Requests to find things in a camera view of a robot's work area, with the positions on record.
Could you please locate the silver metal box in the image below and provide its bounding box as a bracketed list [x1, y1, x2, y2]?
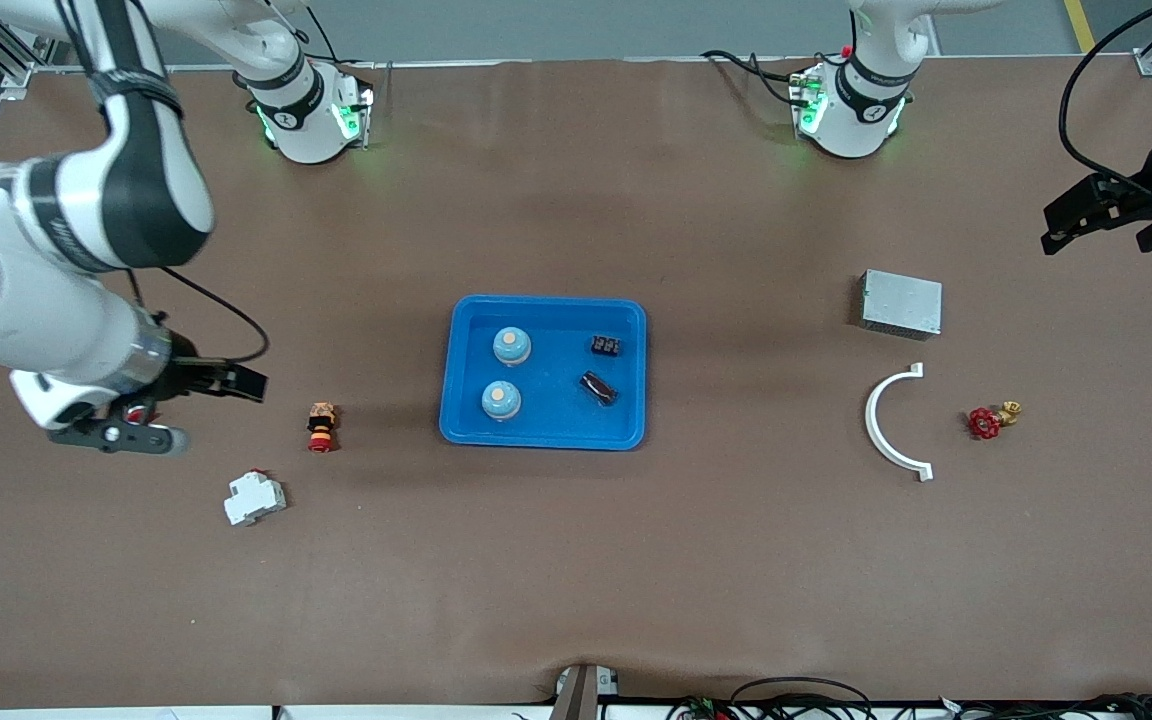
[856, 268, 944, 341]

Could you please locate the white semicircular bracket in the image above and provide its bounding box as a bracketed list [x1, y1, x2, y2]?
[864, 362, 935, 483]

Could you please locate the blue dome bell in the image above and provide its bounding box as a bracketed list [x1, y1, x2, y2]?
[481, 380, 523, 423]
[492, 326, 534, 369]

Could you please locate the white circuit breaker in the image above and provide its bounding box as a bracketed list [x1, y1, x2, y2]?
[223, 468, 288, 528]

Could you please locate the orange and red push button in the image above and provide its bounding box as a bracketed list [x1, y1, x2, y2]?
[306, 401, 339, 453]

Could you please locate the black right base cable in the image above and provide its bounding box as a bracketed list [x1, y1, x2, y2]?
[301, 5, 377, 71]

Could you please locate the blue plastic tray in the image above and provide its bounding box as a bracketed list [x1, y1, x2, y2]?
[439, 294, 648, 452]

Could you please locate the black base cable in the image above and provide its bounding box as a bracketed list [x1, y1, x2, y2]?
[701, 48, 802, 106]
[301, 5, 377, 71]

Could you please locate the black left base cable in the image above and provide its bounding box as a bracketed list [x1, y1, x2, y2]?
[701, 48, 802, 106]

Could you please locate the black cable bundle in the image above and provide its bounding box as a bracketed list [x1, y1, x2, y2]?
[666, 677, 1152, 720]

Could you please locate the brass valve red handwheel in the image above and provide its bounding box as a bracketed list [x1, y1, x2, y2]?
[967, 400, 1024, 442]

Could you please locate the metal stand bracket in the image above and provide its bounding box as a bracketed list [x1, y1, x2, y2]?
[549, 663, 622, 720]

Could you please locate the brown table mat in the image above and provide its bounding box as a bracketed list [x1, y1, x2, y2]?
[0, 55, 1152, 711]

